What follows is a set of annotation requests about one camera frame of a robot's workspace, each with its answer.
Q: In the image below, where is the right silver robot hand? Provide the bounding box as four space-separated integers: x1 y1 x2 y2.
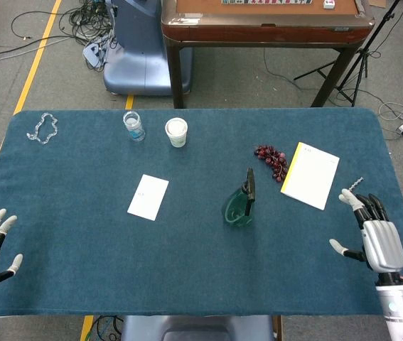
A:
328 188 403 285

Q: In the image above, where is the green spray bottle black trigger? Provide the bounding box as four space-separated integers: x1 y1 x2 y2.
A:
221 168 257 229

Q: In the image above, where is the blue felt tablecloth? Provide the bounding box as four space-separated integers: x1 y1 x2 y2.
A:
0 108 403 318

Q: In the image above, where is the white notebook yellow spine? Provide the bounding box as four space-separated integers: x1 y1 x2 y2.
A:
280 141 340 211

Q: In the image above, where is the dark red grape bunch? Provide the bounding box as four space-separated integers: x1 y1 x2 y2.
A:
254 144 289 183

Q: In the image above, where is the white paper card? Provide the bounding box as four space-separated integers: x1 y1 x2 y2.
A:
127 173 170 222

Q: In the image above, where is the clear plastic cup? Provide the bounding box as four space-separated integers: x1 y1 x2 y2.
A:
122 110 146 143

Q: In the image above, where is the grey blue robot torso base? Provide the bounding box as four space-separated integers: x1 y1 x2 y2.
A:
119 314 283 341

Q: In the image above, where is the black tripod stand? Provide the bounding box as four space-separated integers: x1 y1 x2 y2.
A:
293 0 403 107

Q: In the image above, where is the white paper cup green print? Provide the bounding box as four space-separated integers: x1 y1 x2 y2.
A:
164 117 189 148

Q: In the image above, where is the brown mahjong table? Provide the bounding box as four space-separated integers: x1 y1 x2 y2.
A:
161 0 375 109

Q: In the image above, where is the blue grey machine base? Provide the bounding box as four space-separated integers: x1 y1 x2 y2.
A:
102 0 193 96

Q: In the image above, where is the row of mahjong tiles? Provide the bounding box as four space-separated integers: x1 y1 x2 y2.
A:
221 0 313 6

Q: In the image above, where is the clear crystal bead chain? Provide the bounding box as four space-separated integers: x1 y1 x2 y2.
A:
26 112 60 145

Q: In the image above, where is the black floor cable tangle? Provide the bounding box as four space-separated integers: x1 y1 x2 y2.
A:
9 0 119 74

